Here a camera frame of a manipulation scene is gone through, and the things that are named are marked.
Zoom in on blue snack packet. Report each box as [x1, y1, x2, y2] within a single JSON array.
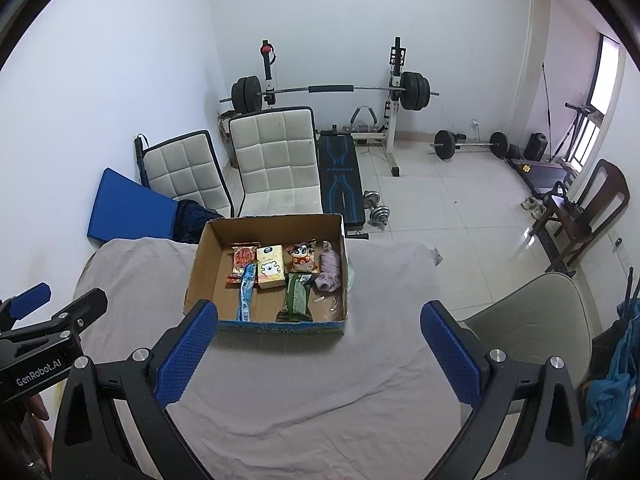
[[236, 262, 257, 322]]

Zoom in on green snack packet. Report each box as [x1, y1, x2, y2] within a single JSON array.
[[277, 272, 314, 323]]

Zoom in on person left hand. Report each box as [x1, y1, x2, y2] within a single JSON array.
[[26, 394, 53, 470]]

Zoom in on blue clothes pile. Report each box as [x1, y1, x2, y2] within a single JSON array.
[[582, 299, 639, 448]]

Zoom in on blue foam mat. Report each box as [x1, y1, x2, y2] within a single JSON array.
[[87, 168, 178, 243]]

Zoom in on dark blue cloth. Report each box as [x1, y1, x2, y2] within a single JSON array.
[[172, 200, 224, 245]]

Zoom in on red snack packet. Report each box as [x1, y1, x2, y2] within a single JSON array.
[[226, 242, 260, 285]]

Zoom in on white chair left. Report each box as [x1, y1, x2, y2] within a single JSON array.
[[134, 130, 235, 218]]

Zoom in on white chair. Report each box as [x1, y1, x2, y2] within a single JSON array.
[[229, 106, 322, 217], [134, 130, 235, 218]]

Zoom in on grey table cloth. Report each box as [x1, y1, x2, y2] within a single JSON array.
[[69, 236, 469, 480]]

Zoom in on cardboard box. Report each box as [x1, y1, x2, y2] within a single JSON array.
[[183, 214, 348, 335]]

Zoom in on yellow tissue pack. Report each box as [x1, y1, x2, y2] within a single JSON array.
[[256, 245, 286, 289]]

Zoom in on dark wooden chair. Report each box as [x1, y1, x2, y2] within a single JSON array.
[[529, 158, 631, 276]]

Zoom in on orange cartoon snack bag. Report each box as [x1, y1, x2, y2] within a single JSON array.
[[284, 238, 319, 274]]

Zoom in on lilac rolled socks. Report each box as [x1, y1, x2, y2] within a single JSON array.
[[314, 240, 342, 294]]

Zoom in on white chair right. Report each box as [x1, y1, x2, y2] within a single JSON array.
[[229, 106, 322, 217]]

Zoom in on treadmill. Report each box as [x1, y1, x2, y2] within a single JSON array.
[[506, 132, 577, 198]]

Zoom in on large barbell on rack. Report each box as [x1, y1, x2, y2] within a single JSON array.
[[220, 72, 440, 114]]

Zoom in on black blue weight bench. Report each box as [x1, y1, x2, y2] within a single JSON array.
[[317, 129, 369, 240]]

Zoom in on chrome dumbbell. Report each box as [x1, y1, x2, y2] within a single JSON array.
[[362, 190, 390, 230]]

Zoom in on small barbell on floor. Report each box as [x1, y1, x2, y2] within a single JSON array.
[[431, 130, 510, 160]]

